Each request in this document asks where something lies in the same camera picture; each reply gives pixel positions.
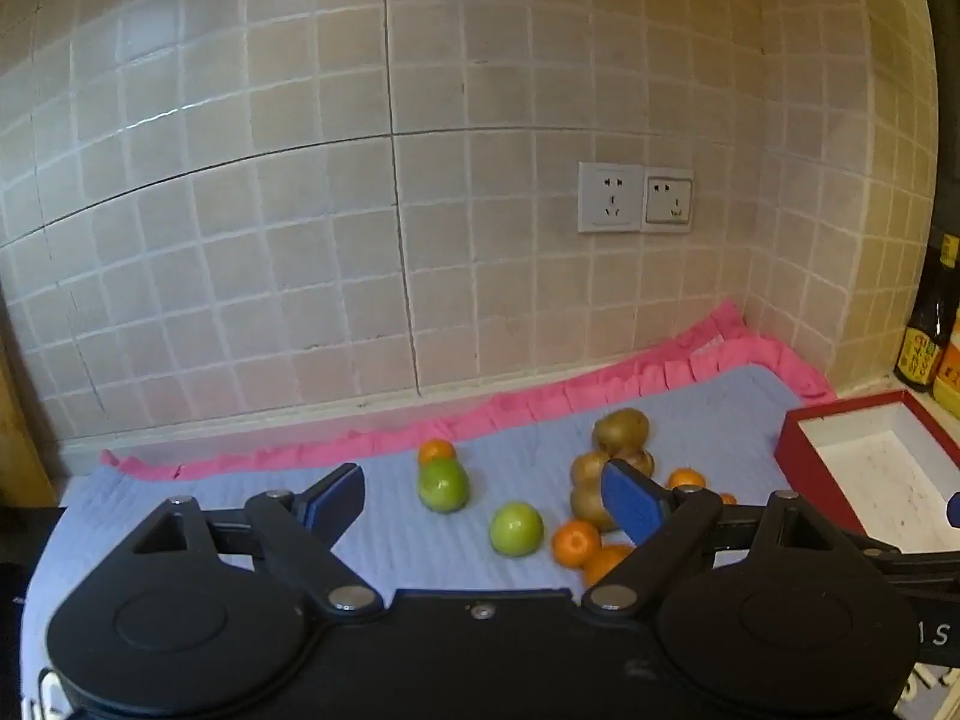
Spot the red box with white inside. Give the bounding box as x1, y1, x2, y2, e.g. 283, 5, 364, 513
774, 390, 960, 552

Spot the small white wall socket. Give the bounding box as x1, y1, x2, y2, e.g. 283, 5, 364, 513
643, 167, 695, 230

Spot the wooden panel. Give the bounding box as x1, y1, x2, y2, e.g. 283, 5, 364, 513
0, 300, 59, 507

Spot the dark sauce bottle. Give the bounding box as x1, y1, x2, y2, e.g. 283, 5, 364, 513
894, 232, 960, 391

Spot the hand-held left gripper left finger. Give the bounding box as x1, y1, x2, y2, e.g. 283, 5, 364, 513
127, 463, 387, 622

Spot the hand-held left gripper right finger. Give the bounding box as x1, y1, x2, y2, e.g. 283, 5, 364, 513
581, 459, 852, 614

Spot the large white wall socket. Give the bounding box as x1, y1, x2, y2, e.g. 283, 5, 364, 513
577, 161, 646, 235

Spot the orange bottle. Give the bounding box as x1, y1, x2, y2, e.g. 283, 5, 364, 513
932, 315, 960, 421

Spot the blue blanket with pink frill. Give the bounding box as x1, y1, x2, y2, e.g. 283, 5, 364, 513
21, 298, 839, 720

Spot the green apple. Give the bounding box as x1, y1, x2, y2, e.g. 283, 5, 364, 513
417, 457, 472, 515
490, 502, 545, 558

